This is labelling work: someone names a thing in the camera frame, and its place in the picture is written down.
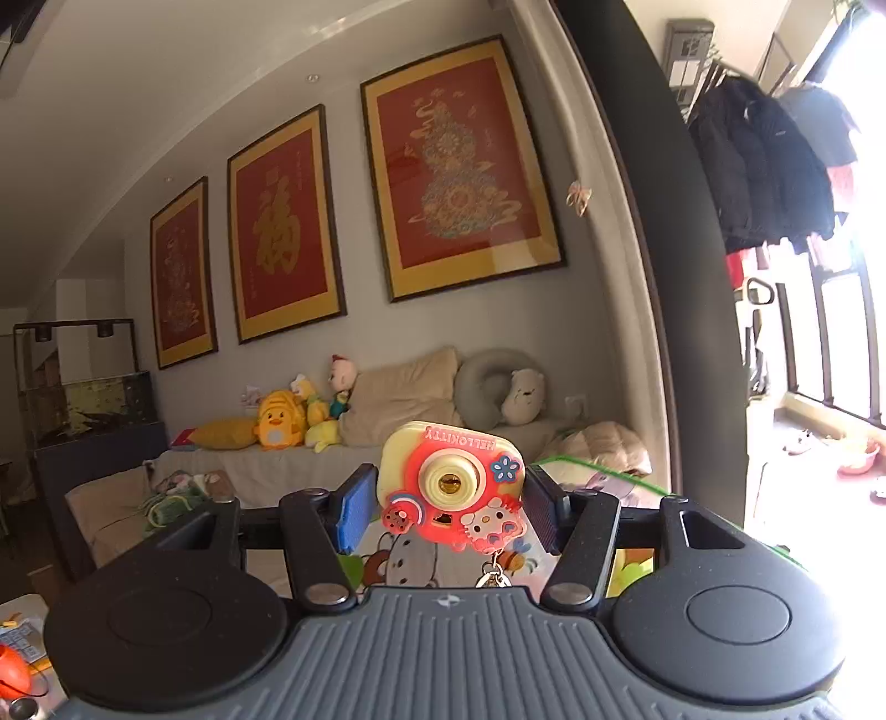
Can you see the white bear plush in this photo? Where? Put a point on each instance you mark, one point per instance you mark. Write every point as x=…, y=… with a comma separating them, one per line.
x=524, y=398

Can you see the pink basin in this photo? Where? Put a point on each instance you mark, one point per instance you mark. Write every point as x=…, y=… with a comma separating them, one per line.
x=858, y=460

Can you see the glass fish tank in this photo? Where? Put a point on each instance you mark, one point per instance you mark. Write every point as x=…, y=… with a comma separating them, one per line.
x=90, y=401

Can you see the orange rounded object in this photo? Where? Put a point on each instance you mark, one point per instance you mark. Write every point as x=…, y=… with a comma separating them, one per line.
x=12, y=670

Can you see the grey hanging garment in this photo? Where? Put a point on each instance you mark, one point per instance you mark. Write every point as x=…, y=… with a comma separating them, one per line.
x=824, y=124

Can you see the white wall socket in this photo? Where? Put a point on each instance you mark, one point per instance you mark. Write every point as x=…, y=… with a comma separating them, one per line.
x=574, y=407

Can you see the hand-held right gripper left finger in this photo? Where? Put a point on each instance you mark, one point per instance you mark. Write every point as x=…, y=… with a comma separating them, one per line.
x=356, y=509

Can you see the black balcony railing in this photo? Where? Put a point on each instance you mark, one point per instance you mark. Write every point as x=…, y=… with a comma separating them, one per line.
x=827, y=332

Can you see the green knitted cloth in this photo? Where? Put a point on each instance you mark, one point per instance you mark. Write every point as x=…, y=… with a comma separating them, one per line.
x=169, y=509

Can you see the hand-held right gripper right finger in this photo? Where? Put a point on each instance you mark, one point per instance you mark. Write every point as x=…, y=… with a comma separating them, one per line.
x=543, y=512

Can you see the black hanging coat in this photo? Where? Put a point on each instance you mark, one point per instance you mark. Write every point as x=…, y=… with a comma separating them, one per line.
x=754, y=159

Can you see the large red gold framed picture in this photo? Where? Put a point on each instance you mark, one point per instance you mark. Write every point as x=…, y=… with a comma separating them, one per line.
x=464, y=166

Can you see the yellow cushion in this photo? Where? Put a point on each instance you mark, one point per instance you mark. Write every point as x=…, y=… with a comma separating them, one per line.
x=221, y=435

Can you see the butterfly wall ornament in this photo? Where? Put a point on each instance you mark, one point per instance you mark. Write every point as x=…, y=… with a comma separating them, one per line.
x=579, y=197

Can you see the small red gold framed picture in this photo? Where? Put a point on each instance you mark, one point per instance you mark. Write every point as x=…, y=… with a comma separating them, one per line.
x=181, y=277

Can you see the grey keypad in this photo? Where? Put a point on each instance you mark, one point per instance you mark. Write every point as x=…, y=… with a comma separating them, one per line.
x=21, y=640

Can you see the cartoon printed play mat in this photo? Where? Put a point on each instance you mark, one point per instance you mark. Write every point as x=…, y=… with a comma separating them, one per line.
x=408, y=568

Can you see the grey sofa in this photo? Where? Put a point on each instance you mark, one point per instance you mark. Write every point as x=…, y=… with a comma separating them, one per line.
x=277, y=474

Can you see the grey wall box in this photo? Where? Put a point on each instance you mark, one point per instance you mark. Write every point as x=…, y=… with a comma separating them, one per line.
x=689, y=55

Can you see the pink hanging clothing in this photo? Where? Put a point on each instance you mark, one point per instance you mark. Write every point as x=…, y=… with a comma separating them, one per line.
x=841, y=208

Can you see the pale yellow plush toy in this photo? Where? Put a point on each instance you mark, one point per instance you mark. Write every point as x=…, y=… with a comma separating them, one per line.
x=324, y=436

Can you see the pale slippers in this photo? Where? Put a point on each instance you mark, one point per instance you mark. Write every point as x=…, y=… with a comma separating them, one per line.
x=801, y=442

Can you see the medium red gold framed picture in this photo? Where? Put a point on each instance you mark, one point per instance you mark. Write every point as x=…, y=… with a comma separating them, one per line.
x=284, y=221

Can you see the beige quilt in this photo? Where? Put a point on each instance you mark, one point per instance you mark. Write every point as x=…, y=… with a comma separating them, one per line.
x=609, y=446

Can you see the white yellow duck plush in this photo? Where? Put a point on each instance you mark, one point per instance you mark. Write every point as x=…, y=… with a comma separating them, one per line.
x=308, y=401

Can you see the red hat doll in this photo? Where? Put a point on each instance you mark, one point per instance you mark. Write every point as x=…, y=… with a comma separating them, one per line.
x=342, y=388

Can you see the grey neck pillow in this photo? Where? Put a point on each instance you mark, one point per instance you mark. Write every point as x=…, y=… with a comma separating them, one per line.
x=477, y=388

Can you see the beige pillow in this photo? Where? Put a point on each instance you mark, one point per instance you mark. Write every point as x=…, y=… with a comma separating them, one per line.
x=401, y=401

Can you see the red hanging clothing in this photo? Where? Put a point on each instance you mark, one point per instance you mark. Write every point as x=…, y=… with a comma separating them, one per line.
x=744, y=266

